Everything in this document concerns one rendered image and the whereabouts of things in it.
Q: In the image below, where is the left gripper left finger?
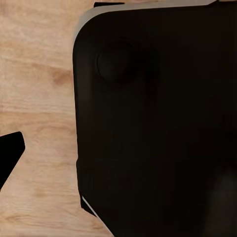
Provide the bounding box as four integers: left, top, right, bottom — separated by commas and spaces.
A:
0, 131, 25, 190

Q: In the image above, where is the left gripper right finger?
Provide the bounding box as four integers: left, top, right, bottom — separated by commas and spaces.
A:
222, 131, 237, 170

